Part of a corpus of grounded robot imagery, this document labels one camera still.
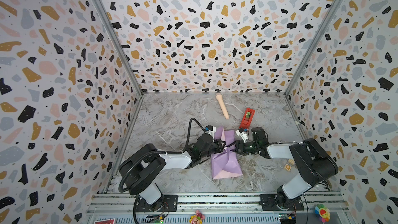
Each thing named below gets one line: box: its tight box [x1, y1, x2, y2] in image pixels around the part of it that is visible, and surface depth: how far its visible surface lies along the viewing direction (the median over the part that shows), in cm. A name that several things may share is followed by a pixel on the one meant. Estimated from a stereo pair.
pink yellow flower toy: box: [189, 210, 206, 224], surface depth 69 cm
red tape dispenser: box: [239, 107, 256, 130], surface depth 102 cm
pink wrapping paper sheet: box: [210, 126, 243, 179], surface depth 83 cm
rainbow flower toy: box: [314, 203, 331, 223], surface depth 72 cm
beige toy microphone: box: [215, 92, 230, 120], surface depth 115 cm
